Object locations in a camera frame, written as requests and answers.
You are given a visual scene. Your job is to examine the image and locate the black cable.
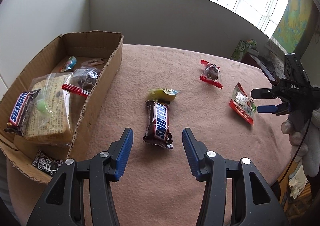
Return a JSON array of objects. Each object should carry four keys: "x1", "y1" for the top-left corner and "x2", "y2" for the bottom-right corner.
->
[{"x1": 276, "y1": 113, "x2": 318, "y2": 184}]

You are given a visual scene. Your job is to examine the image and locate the red clear cake packet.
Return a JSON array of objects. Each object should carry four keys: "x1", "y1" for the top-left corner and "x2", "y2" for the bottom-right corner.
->
[
  {"x1": 200, "y1": 60, "x2": 223, "y2": 89},
  {"x1": 61, "y1": 66, "x2": 100, "y2": 98}
]

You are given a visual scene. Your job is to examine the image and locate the green carton box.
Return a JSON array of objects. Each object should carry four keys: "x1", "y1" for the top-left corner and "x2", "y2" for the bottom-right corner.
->
[{"x1": 231, "y1": 39, "x2": 257, "y2": 61}]

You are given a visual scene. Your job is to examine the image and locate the white gloved right hand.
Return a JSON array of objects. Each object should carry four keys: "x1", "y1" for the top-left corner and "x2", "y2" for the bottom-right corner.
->
[{"x1": 281, "y1": 109, "x2": 319, "y2": 177}]

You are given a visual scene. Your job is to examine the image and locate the pink table cloth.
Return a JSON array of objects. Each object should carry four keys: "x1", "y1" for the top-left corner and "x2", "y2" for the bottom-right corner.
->
[{"x1": 6, "y1": 43, "x2": 293, "y2": 225}]

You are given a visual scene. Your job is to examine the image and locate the small green clear candy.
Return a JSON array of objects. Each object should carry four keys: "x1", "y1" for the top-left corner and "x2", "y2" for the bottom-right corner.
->
[{"x1": 36, "y1": 93, "x2": 51, "y2": 114}]

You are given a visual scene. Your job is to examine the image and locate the clear bag of crackers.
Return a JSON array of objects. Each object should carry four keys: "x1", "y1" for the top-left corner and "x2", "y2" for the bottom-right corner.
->
[{"x1": 23, "y1": 73, "x2": 73, "y2": 146}]

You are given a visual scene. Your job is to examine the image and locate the brown cardboard box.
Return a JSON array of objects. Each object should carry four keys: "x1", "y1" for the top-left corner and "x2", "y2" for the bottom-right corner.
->
[{"x1": 1, "y1": 30, "x2": 124, "y2": 184}]

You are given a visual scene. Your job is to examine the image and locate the brown ball candy packet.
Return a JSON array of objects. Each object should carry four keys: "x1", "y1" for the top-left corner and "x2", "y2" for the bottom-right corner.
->
[{"x1": 59, "y1": 56, "x2": 77, "y2": 72}]

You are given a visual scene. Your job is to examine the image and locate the brown Snickers bar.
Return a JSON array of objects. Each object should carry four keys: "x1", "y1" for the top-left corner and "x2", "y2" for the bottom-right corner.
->
[
  {"x1": 4, "y1": 89, "x2": 40, "y2": 137},
  {"x1": 143, "y1": 100, "x2": 174, "y2": 150}
]

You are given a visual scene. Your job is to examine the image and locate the black white candy packet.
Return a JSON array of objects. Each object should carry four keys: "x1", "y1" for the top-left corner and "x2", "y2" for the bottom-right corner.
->
[{"x1": 31, "y1": 150, "x2": 63, "y2": 177}]

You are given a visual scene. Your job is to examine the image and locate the red white snack pouch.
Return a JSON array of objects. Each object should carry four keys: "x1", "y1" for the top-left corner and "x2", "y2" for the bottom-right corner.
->
[{"x1": 229, "y1": 83, "x2": 257, "y2": 125}]

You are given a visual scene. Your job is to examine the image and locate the yellow green wall painting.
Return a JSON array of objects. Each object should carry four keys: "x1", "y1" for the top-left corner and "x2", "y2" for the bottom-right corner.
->
[{"x1": 265, "y1": 0, "x2": 319, "y2": 58}]

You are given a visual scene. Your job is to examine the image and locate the yellow green jelly cup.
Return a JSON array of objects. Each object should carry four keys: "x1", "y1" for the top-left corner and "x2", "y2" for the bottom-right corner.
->
[{"x1": 148, "y1": 88, "x2": 178, "y2": 102}]

